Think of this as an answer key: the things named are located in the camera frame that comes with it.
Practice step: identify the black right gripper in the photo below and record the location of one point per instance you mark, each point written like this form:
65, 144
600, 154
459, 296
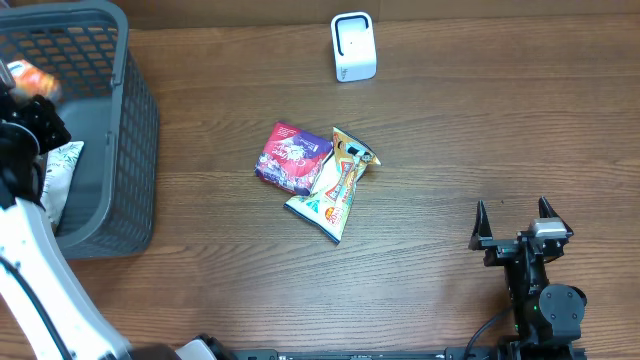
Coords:
499, 249

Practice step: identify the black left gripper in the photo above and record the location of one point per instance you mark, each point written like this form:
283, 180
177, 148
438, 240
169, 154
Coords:
38, 110

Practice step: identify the small orange packet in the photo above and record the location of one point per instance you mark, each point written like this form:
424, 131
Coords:
31, 81

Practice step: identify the white bamboo print tube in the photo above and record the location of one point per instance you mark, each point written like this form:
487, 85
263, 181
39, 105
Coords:
60, 167

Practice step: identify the yellow snack bag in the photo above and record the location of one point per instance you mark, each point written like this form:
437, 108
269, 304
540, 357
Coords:
331, 198

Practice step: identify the red purple pad pack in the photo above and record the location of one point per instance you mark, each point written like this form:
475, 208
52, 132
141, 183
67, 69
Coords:
292, 159

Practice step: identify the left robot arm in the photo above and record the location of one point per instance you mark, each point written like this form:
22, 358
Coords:
53, 310

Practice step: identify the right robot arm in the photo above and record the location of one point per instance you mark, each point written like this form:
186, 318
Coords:
547, 316

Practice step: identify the white barcode scanner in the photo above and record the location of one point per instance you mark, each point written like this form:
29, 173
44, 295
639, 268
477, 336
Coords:
354, 47

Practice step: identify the dark grey plastic basket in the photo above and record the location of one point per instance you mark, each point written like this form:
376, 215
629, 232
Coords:
106, 104

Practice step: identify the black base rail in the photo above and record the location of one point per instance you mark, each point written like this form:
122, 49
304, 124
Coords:
451, 353

